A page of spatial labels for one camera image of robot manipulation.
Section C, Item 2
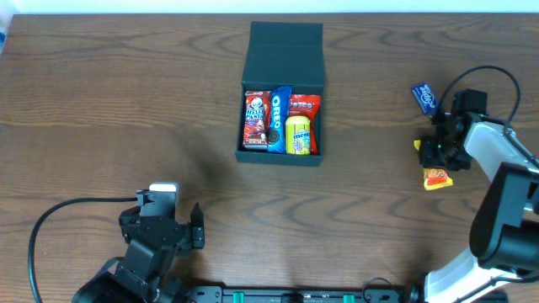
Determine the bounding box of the yellow Julie's biscuit packet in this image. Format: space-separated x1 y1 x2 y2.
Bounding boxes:
414 137 453 191

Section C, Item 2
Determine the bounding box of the blue Eclipse mint tin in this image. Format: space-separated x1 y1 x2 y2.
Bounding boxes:
411 82 439 116

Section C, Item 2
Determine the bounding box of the Hello Panda biscuit box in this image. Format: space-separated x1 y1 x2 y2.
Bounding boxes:
243 91 270 151

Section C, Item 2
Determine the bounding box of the yellow gum canister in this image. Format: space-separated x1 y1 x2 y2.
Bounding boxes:
286 116 311 155

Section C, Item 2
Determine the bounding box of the blue Oreo cookie pack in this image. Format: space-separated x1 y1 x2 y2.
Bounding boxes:
268 86 292 154

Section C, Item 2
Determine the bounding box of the red candy bag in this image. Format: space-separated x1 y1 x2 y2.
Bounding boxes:
289 94 321 155

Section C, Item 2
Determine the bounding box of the dark green box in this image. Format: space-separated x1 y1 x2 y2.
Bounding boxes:
235 21 326 167

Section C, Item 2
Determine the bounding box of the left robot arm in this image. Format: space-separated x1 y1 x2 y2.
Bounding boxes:
72 189 205 303

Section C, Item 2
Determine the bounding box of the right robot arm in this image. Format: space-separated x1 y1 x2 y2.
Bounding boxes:
410 111 538 303

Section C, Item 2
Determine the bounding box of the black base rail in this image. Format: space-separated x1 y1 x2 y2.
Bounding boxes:
185 286 421 303

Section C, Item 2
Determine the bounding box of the left black cable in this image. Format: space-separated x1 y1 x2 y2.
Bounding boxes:
27 196 139 303

